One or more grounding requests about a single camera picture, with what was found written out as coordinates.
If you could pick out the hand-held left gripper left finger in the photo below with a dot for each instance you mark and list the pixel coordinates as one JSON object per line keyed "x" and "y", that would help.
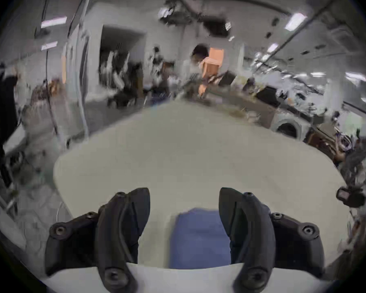
{"x": 116, "y": 233}

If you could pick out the blue garment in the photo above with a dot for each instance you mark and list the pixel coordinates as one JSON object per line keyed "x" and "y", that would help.
{"x": 198, "y": 240}

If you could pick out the washing machine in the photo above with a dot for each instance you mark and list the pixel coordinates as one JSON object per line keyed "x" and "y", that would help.
{"x": 288, "y": 128}

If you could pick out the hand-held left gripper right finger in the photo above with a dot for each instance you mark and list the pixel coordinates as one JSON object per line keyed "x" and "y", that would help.
{"x": 256, "y": 233}

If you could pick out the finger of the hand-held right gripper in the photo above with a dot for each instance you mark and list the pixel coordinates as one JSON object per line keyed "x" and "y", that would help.
{"x": 350, "y": 196}

